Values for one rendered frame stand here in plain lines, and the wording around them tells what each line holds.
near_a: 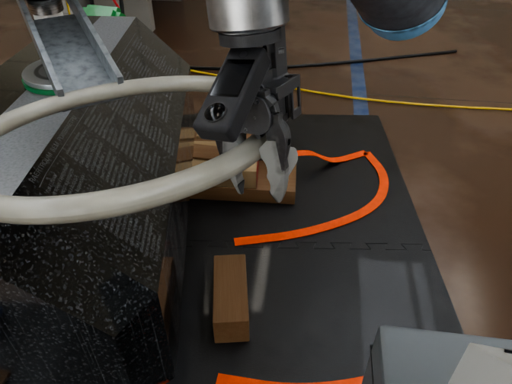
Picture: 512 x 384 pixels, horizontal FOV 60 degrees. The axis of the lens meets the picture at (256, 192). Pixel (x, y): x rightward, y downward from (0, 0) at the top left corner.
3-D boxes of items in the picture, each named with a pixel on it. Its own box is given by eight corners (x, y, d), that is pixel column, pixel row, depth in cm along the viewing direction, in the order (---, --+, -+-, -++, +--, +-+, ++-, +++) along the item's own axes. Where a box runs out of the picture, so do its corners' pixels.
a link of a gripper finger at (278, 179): (314, 185, 60) (296, 120, 56) (293, 206, 55) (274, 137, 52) (293, 185, 61) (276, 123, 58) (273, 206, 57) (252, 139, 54)
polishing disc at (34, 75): (31, 59, 128) (30, 56, 128) (107, 55, 131) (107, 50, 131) (14, 93, 112) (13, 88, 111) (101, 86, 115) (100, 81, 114)
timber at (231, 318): (249, 341, 153) (249, 321, 145) (214, 344, 152) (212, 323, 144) (245, 274, 176) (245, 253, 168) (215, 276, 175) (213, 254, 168)
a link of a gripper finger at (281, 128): (299, 165, 54) (280, 95, 51) (293, 171, 53) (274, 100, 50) (267, 167, 57) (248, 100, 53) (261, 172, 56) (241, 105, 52)
